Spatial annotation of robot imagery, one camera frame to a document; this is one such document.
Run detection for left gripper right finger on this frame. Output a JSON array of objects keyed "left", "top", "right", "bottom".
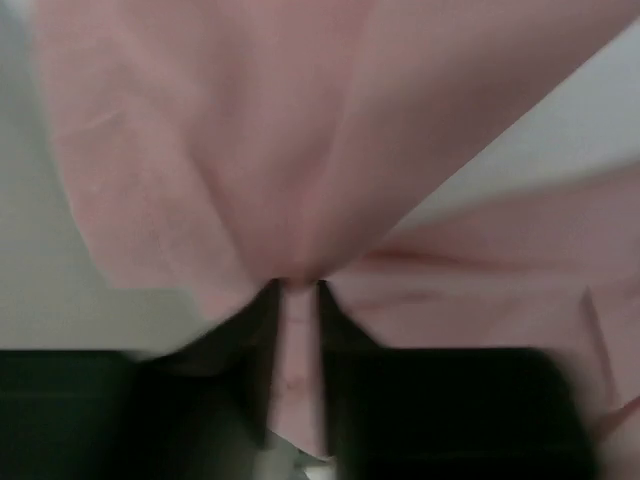
[{"left": 316, "top": 281, "right": 600, "bottom": 480}]

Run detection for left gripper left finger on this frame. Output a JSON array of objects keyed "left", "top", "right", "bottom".
[{"left": 1, "top": 280, "right": 282, "bottom": 479}]

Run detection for pink trousers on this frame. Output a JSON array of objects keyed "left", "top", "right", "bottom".
[{"left": 31, "top": 1, "right": 639, "bottom": 455}]

